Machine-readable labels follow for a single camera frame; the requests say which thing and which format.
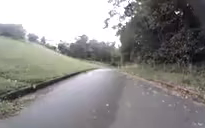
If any row of distant trees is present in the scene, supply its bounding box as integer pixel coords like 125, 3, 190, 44
0, 21, 123, 66

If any grey asphalt path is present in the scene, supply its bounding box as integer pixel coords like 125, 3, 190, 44
0, 67, 205, 128

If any grass verge with leaves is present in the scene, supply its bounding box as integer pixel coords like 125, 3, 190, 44
118, 62, 205, 108

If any wood of dark trees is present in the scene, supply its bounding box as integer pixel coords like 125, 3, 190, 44
103, 0, 205, 73

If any dark kerb drain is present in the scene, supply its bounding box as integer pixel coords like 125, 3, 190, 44
0, 67, 99, 104

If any grassy slope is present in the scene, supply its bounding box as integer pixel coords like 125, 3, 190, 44
0, 34, 106, 98

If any narrow grass strip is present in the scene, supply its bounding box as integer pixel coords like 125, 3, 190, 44
0, 93, 38, 121

